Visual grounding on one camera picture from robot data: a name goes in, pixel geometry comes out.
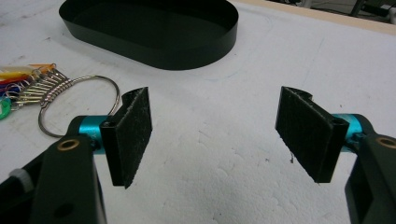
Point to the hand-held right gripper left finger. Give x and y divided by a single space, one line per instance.
130 137

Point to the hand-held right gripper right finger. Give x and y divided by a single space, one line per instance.
308 137

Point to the black oval tray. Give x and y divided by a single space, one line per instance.
202 56

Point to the dark metal stand base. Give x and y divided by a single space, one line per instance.
358 6

